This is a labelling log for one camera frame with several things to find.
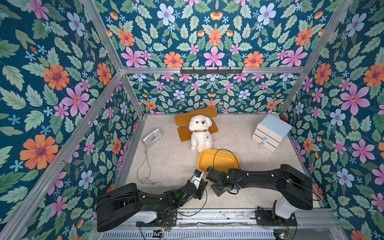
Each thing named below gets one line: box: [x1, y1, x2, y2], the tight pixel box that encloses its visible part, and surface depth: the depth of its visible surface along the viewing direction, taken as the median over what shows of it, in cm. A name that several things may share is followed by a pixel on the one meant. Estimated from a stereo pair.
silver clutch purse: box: [141, 128, 163, 147], surface depth 101 cm
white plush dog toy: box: [189, 114, 213, 152], surface depth 93 cm
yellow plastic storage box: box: [198, 148, 240, 172], surface depth 95 cm
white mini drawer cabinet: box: [252, 113, 293, 152], surface depth 95 cm
